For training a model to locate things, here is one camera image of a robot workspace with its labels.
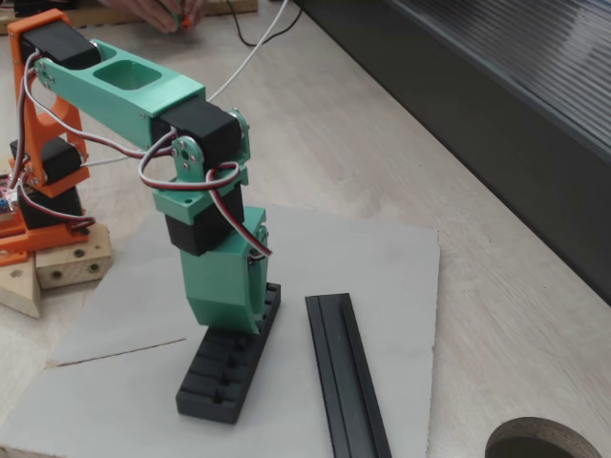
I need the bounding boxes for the black slotted holder block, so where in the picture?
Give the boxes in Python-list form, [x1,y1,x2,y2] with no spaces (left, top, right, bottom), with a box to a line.
[175,281,283,425]

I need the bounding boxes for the green orange leader handle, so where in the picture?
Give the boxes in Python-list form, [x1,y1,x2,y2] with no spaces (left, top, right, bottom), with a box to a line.
[170,0,193,31]

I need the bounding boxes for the bare human hand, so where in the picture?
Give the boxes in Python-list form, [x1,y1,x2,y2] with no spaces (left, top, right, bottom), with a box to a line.
[102,0,209,35]

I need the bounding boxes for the grey wooden board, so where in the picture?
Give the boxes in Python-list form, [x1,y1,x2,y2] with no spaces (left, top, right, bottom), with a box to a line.
[0,192,441,458]

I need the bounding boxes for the light wooden base block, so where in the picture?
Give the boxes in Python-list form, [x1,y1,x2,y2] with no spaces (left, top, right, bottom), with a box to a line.
[35,221,114,290]

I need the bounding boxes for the angled light wooden plank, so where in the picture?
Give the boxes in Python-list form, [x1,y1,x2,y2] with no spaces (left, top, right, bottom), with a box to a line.
[0,252,43,319]

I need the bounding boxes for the red controller board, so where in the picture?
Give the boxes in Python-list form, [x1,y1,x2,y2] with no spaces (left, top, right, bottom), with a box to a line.
[0,171,21,221]

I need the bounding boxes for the gripper servo wire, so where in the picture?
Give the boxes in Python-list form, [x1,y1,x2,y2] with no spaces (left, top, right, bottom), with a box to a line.
[137,127,274,261]

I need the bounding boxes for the black aluminium profile rail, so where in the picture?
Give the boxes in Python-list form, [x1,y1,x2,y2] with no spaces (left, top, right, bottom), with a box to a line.
[305,293,392,458]

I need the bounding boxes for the base servo wire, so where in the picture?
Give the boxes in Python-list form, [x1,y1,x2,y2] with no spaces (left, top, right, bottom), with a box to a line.
[16,185,95,236]

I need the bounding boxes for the white usb cable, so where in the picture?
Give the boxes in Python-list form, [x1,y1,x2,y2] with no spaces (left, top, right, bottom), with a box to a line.
[80,0,290,167]

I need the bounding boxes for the thin black cable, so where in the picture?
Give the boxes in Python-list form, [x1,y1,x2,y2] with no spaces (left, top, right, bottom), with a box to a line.
[226,0,306,48]

